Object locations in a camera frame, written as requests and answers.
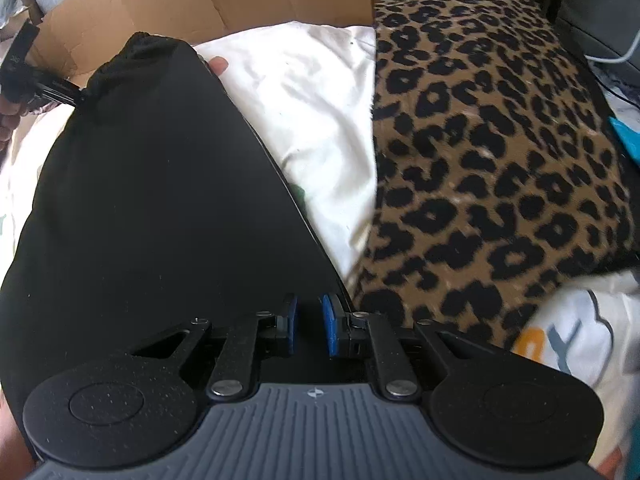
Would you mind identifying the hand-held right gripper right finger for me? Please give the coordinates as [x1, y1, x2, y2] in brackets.
[320, 294, 493, 402]

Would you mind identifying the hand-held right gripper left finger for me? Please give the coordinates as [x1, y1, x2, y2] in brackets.
[132, 294, 299, 402]

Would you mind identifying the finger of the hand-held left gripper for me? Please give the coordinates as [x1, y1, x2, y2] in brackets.
[34, 76, 86, 108]

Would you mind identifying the black knit bear print jacket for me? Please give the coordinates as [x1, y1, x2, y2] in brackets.
[0, 31, 354, 461]

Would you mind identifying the person's left hand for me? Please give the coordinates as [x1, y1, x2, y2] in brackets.
[0, 109, 23, 155]

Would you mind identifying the white printed bed sheet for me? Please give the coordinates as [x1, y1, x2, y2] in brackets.
[0, 22, 379, 282]

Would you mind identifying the leopard print cloth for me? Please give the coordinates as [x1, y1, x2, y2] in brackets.
[347, 0, 634, 357]

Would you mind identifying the white printed garment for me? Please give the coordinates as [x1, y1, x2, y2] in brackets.
[515, 270, 640, 480]

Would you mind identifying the white cable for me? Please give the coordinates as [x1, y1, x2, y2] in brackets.
[587, 25, 640, 67]

